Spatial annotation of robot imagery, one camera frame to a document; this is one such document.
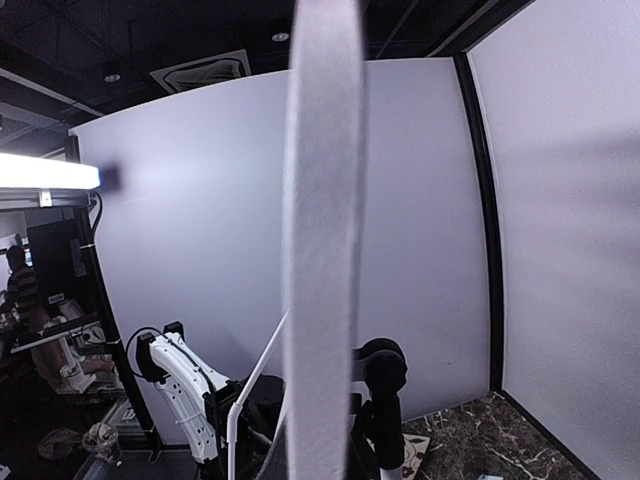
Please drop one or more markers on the bright light bar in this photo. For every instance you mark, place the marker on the bright light bar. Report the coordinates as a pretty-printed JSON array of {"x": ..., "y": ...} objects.
[{"x": 24, "y": 172}]

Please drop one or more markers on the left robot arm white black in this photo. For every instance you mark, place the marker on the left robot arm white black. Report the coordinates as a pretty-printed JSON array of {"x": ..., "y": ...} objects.
[{"x": 230, "y": 424}]

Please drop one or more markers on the white metronome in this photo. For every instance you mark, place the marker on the white metronome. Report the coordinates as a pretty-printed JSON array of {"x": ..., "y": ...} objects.
[{"x": 490, "y": 477}]

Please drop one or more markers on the left black frame post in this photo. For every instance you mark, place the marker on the left black frame post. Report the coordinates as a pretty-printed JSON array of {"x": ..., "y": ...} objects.
[{"x": 490, "y": 215}]

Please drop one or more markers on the white perforated music stand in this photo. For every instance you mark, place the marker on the white perforated music stand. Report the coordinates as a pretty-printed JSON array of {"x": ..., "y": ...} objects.
[{"x": 340, "y": 417}]

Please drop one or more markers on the person in striped shirt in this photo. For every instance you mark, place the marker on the person in striped shirt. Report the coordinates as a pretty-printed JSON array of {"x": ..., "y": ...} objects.
[{"x": 22, "y": 294}]

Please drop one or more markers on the floral square ceramic plate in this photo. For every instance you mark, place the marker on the floral square ceramic plate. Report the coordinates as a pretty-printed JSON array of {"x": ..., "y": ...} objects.
[{"x": 415, "y": 449}]

